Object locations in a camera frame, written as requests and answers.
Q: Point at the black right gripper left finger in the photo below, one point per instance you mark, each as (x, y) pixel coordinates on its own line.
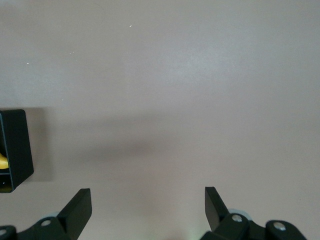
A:
(75, 215)

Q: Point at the yellow banana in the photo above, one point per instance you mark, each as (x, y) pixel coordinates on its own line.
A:
(3, 162)

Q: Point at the black plastic box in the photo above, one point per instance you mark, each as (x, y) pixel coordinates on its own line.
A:
(18, 145)

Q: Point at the brown table cover mat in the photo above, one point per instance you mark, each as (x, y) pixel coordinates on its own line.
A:
(160, 75)

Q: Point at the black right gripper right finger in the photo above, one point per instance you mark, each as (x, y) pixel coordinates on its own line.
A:
(217, 215)

